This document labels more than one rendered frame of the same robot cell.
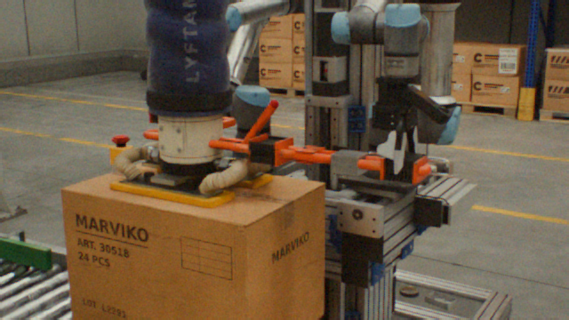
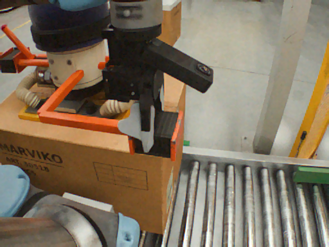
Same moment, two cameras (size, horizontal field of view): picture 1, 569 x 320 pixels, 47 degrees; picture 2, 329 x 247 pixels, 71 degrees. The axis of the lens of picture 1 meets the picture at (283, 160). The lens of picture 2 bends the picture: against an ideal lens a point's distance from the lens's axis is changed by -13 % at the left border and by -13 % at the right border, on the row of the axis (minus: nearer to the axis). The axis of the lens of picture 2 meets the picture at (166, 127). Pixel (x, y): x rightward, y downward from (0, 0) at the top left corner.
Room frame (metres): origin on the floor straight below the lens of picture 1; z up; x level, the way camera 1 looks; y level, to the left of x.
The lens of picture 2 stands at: (2.47, 0.27, 1.52)
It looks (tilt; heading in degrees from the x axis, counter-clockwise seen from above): 39 degrees down; 161
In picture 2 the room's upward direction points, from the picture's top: straight up
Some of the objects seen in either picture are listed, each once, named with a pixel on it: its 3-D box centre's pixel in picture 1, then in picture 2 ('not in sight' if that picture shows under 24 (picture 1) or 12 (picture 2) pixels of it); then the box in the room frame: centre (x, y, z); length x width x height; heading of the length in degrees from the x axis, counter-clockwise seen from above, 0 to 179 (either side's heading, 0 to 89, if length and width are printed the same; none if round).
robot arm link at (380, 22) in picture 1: (403, 28); not in sight; (1.55, -0.28, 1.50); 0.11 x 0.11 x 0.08; 68
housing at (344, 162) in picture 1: (349, 162); not in sight; (1.50, -0.15, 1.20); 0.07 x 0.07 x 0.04; 60
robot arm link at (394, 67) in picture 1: (400, 67); not in sight; (1.44, -0.26, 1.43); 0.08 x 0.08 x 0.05
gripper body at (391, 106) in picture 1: (396, 103); not in sight; (1.45, -0.25, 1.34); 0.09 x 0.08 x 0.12; 60
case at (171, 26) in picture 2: not in sight; (144, 19); (0.13, 0.85, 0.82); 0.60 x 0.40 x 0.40; 55
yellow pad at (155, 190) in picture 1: (170, 185); not in sight; (1.65, 0.30, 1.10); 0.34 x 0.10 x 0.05; 60
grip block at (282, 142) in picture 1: (270, 149); (15, 59); (1.60, 0.03, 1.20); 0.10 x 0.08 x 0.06; 150
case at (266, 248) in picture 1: (196, 253); (94, 143); (1.73, 0.24, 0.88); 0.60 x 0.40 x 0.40; 60
